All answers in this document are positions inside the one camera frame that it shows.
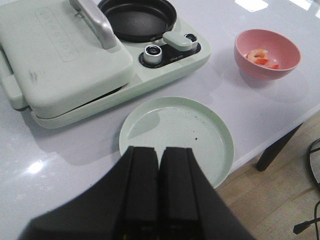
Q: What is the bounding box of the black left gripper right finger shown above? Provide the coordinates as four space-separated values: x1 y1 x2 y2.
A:
158 147 254 240

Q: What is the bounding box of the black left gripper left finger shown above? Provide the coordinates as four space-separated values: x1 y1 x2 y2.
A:
19 146 159 240

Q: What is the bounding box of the cooked shrimp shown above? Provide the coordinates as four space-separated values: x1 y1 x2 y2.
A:
246 48 268 62
254 58 279 70

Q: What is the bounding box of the mint green breakfast maker lid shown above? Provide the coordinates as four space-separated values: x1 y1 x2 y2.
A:
0 0 135 119

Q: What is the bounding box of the pink plastic bowl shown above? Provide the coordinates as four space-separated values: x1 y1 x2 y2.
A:
234 29 302 80

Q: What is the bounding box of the mint green breakfast maker base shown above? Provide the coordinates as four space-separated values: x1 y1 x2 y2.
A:
30 17 212 129

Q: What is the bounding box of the mint green round plate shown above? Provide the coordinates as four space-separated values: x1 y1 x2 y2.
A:
118 96 235 188

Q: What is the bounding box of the black table leg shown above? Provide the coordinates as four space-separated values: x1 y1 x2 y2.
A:
255 123 303 172

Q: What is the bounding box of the left silver control knob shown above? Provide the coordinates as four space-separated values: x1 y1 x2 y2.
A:
143 44 163 65

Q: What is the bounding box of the silver control knob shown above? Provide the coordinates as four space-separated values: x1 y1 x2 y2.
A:
143 44 163 65
184 33 198 51

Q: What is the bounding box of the right silver control knob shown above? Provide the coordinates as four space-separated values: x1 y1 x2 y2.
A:
184 33 198 51

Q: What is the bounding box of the black round frying pan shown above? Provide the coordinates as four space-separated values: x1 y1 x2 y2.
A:
98 0 177 43

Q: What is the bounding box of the black cable on floor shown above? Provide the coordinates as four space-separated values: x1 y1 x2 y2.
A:
292 137 320 235

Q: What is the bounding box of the mint green pan handle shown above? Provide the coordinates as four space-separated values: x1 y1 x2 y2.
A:
162 31 193 52

